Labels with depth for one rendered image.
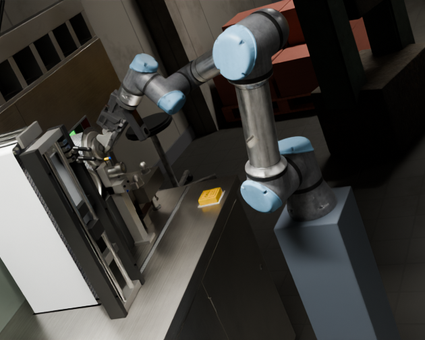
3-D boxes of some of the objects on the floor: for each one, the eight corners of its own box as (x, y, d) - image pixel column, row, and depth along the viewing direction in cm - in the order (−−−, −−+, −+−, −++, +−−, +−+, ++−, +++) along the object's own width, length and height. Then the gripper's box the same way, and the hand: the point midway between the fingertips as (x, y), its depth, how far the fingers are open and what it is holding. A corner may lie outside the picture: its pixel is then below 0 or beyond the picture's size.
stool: (229, 175, 452) (197, 98, 428) (190, 222, 410) (152, 139, 385) (170, 180, 485) (137, 109, 460) (127, 224, 442) (90, 149, 418)
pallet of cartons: (255, 86, 614) (229, 15, 585) (381, 57, 550) (359, -24, 521) (222, 128, 544) (190, 50, 515) (362, 100, 480) (335, 10, 451)
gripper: (119, 84, 192) (96, 134, 204) (106, 96, 184) (83, 148, 196) (143, 98, 193) (118, 148, 204) (131, 112, 184) (106, 162, 196)
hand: (110, 150), depth 199 cm, fingers closed, pressing on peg
